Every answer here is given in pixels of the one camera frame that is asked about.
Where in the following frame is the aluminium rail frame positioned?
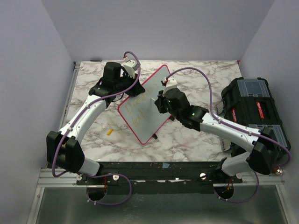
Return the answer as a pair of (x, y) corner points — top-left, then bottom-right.
(27, 61), (81, 224)

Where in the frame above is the purple cable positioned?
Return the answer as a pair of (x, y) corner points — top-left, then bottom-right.
(51, 51), (141, 206)
(164, 67), (292, 203)

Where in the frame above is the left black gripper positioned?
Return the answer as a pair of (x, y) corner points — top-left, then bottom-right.
(115, 72), (145, 97)

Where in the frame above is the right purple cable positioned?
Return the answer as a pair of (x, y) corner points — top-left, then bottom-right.
(164, 67), (292, 203)

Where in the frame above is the pink framed whiteboard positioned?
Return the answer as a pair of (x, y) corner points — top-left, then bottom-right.
(118, 64), (170, 145)

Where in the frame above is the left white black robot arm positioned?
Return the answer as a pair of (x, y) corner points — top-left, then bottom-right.
(46, 58), (145, 184)

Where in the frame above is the black base frame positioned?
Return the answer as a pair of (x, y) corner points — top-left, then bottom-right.
(77, 162), (241, 195)

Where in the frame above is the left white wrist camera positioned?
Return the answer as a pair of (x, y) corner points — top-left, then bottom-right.
(123, 57), (139, 78)

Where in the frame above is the black plastic toolbox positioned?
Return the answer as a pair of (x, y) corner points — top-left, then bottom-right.
(214, 77), (291, 150)

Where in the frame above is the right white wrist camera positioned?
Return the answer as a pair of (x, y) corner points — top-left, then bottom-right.
(161, 77), (178, 96)

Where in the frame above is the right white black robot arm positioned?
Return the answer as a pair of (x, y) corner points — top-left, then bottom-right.
(155, 88), (280, 183)

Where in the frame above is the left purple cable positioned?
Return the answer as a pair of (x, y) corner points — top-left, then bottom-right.
(51, 51), (141, 206)

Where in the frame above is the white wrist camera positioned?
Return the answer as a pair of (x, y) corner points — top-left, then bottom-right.
(123, 57), (139, 78)
(161, 77), (178, 96)

